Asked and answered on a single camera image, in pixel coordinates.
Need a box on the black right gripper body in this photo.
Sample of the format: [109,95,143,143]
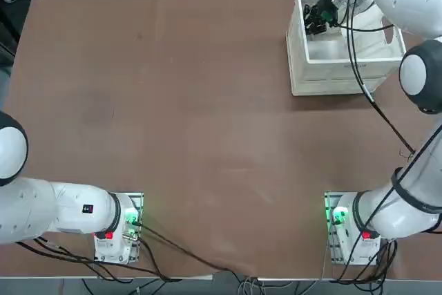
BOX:
[316,0,339,22]

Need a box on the white folding storage box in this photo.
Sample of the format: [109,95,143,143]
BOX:
[285,0,407,97]

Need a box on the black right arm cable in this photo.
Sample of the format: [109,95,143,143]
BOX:
[341,0,442,272]

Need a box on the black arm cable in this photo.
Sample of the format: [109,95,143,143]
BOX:
[13,236,184,282]
[341,0,442,272]

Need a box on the black left base cable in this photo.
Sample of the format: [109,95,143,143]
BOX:
[136,224,256,275]

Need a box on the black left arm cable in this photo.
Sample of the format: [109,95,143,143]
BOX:
[13,236,184,282]

